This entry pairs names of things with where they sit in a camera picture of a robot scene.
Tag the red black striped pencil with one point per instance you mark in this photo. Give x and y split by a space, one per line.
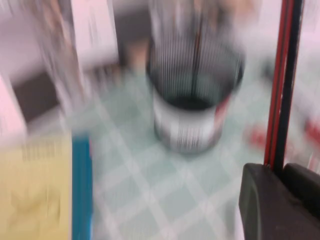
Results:
282 87

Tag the black mesh pen holder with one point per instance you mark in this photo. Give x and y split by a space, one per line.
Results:
185 125

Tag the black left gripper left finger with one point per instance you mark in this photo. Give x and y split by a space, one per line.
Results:
260 205

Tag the white robot brochure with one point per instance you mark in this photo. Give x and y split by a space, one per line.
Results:
32 95

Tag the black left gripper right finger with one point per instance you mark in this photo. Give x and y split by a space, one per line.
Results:
307 195

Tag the yellow blue hardcover book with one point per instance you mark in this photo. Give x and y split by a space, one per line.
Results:
37 187

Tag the green checked tablecloth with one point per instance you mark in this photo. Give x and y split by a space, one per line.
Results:
150 187

